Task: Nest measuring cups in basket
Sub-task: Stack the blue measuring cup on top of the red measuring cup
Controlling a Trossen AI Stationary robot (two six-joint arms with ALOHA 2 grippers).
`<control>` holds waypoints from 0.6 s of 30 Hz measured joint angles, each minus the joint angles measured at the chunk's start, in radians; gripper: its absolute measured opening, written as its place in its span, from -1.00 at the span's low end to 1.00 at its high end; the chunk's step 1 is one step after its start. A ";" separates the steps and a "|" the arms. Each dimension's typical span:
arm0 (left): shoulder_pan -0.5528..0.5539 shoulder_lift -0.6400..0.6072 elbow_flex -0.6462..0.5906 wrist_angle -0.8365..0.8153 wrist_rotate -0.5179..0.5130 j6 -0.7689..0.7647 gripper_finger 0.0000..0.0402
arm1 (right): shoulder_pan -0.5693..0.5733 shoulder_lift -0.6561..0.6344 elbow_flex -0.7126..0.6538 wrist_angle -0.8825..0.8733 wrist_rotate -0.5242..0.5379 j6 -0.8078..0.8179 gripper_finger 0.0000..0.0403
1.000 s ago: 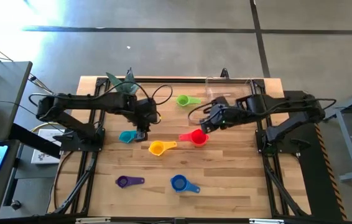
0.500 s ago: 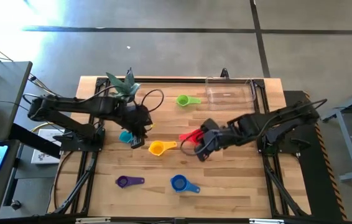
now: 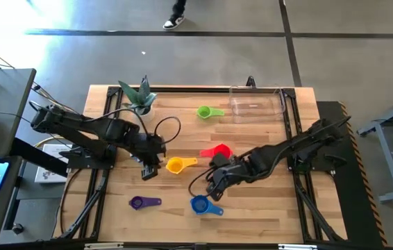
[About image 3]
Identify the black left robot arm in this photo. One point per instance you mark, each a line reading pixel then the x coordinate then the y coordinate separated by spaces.
pixel 109 130

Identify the red measuring cup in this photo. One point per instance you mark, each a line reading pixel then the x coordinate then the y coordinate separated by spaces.
pixel 219 151

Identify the blue measuring cup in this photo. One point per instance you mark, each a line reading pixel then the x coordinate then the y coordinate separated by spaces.
pixel 200 205

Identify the black caster wheel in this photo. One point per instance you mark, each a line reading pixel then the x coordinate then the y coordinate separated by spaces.
pixel 17 228

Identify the person's leg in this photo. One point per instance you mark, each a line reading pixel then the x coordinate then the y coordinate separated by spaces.
pixel 179 7

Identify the person's shoe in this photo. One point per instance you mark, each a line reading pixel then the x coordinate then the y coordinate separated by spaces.
pixel 173 23

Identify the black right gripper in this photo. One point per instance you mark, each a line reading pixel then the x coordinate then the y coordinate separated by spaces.
pixel 227 175

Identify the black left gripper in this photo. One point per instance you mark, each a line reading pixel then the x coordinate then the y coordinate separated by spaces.
pixel 149 149

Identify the grey metal table frame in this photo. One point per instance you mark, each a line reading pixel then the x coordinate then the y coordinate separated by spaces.
pixel 387 156

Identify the silver hinge bracket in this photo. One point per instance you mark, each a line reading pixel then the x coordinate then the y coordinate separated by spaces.
pixel 297 247
pixel 103 246

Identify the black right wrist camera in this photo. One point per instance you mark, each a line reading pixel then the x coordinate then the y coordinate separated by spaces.
pixel 221 159

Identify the clear plastic basket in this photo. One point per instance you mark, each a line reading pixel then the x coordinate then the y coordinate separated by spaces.
pixel 255 107

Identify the black bracket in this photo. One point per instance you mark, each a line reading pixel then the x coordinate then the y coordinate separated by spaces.
pixel 251 82

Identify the purple measuring cup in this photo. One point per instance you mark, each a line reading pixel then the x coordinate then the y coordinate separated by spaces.
pixel 137 202

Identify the white printed box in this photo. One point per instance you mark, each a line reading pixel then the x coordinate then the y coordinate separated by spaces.
pixel 49 173

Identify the yellow measuring cup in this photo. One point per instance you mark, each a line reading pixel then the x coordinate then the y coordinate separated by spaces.
pixel 175 165

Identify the green measuring cup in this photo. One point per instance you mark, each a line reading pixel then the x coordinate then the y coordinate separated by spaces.
pixel 204 112

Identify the black mat with hazard stripes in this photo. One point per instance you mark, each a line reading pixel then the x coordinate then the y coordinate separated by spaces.
pixel 347 194

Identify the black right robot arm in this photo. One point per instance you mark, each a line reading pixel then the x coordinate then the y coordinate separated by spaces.
pixel 286 149

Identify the green succulent plant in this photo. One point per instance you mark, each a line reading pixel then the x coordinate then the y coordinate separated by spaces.
pixel 139 95

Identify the grey desk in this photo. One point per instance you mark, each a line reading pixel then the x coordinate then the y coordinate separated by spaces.
pixel 5 93

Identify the white plant pot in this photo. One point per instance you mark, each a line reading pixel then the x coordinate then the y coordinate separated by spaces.
pixel 146 115

